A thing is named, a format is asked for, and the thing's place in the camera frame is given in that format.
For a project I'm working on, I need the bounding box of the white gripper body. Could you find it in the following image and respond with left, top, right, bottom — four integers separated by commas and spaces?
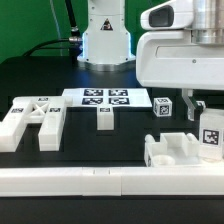
136, 31, 224, 90

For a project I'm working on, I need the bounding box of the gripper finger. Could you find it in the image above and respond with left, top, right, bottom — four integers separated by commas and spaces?
182, 89, 197, 121

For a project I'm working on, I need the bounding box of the white chair seat part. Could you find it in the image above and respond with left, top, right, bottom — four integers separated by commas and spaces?
144, 132, 199, 167

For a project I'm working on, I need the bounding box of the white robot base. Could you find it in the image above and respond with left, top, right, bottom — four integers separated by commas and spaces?
77, 0, 135, 72

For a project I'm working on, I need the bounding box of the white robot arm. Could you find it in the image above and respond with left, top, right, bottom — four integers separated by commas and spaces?
136, 0, 224, 120

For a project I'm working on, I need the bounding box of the white tagged cube right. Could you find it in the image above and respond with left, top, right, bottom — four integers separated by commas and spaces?
196, 101, 206, 110

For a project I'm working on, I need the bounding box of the white tagged cube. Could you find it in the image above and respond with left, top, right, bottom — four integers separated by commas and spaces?
196, 101, 206, 110
153, 97, 172, 117

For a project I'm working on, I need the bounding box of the white tagged cube left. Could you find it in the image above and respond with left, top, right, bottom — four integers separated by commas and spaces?
153, 97, 172, 117

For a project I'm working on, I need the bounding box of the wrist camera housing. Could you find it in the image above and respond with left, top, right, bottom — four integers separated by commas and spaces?
140, 0, 194, 30

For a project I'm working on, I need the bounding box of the black cable with connector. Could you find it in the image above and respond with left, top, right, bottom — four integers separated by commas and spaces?
21, 0, 84, 58

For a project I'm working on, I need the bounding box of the white front fence rail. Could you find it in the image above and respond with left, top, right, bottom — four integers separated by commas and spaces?
0, 166, 224, 197

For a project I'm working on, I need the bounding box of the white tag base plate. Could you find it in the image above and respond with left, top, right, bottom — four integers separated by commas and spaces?
62, 88, 152, 108

